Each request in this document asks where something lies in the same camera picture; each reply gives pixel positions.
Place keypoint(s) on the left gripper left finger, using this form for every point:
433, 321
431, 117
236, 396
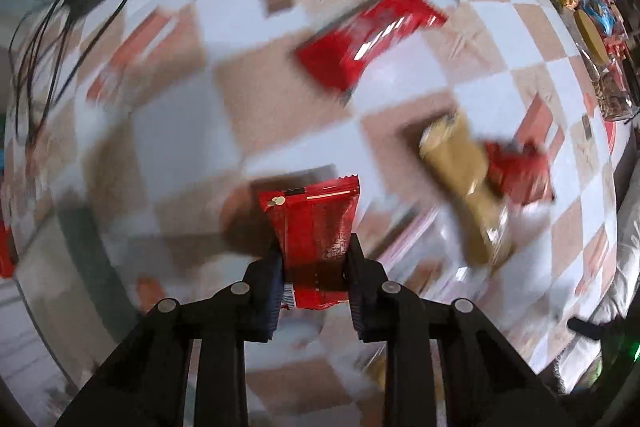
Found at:
265, 277

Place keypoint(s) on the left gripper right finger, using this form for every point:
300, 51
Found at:
374, 311

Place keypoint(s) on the red square snack packet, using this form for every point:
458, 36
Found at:
313, 225

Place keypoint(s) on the gold long snack packet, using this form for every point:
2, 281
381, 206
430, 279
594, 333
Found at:
460, 165

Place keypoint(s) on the crumpled dark red wrapper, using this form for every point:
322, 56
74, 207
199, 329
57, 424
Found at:
520, 172

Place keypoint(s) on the red KitKat wrapper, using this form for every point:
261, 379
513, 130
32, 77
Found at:
337, 56

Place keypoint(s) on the bag of peanuts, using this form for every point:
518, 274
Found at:
613, 97

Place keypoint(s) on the yellow round lid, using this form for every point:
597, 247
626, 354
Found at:
591, 37

